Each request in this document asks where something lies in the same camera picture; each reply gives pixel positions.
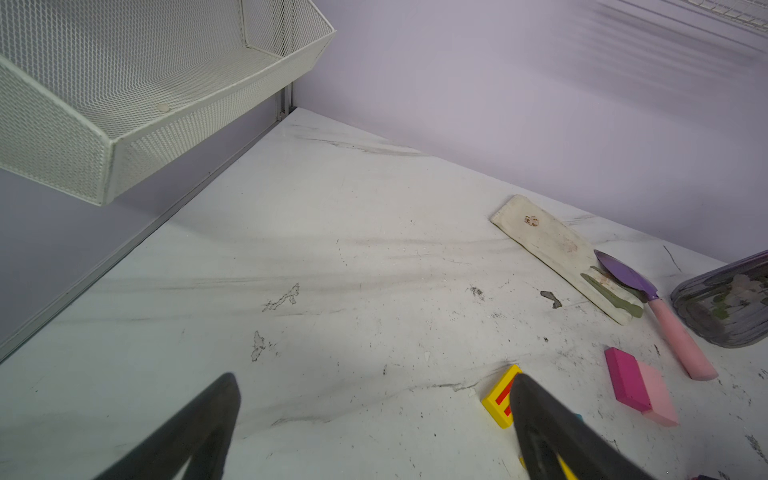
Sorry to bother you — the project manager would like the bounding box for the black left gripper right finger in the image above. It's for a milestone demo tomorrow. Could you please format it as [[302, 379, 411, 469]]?
[[510, 373, 650, 479]]

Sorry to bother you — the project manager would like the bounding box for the beige dirty cloth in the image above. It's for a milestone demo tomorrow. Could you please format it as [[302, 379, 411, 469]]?
[[490, 195, 645, 325]]

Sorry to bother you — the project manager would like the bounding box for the yellow wood block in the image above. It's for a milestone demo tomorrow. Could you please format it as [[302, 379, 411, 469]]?
[[519, 455, 578, 480]]

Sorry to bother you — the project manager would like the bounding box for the yellow red striped block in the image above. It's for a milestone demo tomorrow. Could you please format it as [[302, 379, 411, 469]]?
[[482, 364, 522, 429]]

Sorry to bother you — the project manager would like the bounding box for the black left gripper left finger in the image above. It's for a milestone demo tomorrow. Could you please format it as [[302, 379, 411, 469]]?
[[98, 372, 241, 479]]

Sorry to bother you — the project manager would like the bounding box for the purple glass vase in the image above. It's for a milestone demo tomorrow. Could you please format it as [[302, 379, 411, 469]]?
[[670, 251, 767, 349]]

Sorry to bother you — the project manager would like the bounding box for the white wire wall basket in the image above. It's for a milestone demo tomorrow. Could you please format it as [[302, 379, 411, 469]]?
[[686, 0, 768, 32]]

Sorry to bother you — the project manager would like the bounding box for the magenta wood block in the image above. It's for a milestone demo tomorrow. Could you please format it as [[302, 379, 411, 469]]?
[[604, 347, 679, 427]]

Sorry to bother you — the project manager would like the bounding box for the white mesh lower shelf basket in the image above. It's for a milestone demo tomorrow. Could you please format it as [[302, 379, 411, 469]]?
[[1, 1, 335, 205]]

